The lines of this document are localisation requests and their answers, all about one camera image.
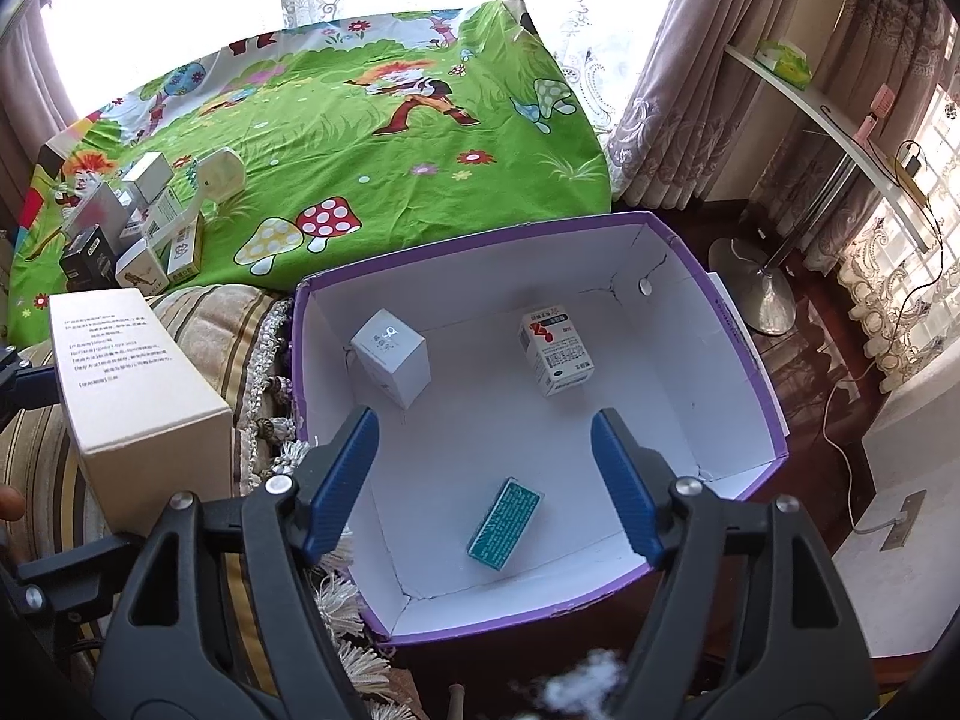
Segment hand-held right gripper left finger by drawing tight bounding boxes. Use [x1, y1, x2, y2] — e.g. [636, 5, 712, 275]
[90, 405, 383, 720]

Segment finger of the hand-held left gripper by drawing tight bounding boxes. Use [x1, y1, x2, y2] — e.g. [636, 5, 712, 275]
[15, 531, 155, 612]
[0, 343, 65, 430]

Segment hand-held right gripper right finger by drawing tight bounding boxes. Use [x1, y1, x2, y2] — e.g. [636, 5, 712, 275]
[589, 406, 878, 720]

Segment large beige cardboard box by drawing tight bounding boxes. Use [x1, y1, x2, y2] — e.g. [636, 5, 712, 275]
[49, 287, 235, 537]

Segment black box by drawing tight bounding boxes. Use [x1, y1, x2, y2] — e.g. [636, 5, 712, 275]
[60, 225, 121, 292]

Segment purple cardboard box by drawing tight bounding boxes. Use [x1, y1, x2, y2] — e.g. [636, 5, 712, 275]
[291, 211, 790, 646]

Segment white green box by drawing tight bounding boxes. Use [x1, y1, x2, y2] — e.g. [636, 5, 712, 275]
[142, 187, 188, 241]

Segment white plastic device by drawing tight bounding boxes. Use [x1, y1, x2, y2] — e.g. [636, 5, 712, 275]
[184, 148, 246, 222]

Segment teal medicine box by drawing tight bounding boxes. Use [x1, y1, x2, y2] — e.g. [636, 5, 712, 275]
[466, 476, 545, 569]

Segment small white grey box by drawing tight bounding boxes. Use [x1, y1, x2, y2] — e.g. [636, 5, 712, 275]
[350, 307, 432, 411]

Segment white red medicine box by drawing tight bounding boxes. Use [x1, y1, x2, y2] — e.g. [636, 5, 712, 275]
[520, 304, 593, 398]

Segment white brown-print box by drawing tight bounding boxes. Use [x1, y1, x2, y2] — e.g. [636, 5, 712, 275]
[115, 240, 172, 295]

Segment white fluff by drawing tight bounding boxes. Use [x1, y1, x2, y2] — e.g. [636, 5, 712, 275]
[536, 649, 631, 713]

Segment metal floor stand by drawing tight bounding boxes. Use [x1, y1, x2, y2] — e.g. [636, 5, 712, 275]
[709, 157, 863, 336]

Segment silver box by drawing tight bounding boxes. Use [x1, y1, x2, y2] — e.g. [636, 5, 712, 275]
[120, 152, 175, 205]

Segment metal floor socket plate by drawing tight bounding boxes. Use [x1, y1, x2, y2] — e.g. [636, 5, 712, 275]
[885, 491, 927, 550]

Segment mauve plain curtain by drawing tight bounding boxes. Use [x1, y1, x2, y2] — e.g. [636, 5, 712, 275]
[0, 0, 83, 188]

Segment green cartoon printed blanket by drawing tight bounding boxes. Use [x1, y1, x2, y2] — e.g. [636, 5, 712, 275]
[7, 0, 612, 350]

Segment beige lace curtain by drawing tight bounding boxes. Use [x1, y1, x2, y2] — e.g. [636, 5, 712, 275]
[832, 217, 960, 391]

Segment mauve embroidered curtain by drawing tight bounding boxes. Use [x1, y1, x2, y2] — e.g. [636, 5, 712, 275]
[604, 0, 863, 211]

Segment white curved shelf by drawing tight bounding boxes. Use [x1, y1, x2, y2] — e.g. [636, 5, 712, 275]
[724, 41, 946, 252]

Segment charger on shelf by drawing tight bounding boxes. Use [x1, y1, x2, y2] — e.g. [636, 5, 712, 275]
[892, 141, 938, 196]

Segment green tissue pack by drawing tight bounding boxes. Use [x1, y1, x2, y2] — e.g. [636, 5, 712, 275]
[754, 39, 813, 87]

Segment white window grille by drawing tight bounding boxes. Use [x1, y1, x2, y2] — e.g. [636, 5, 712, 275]
[896, 79, 960, 271]

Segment brown patterned curtain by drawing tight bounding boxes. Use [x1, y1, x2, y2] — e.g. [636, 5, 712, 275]
[750, 0, 960, 263]

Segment white cable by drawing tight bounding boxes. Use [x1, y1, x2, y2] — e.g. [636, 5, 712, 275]
[821, 360, 912, 533]

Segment black cable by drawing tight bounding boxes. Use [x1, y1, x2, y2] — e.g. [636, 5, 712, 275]
[862, 195, 947, 361]

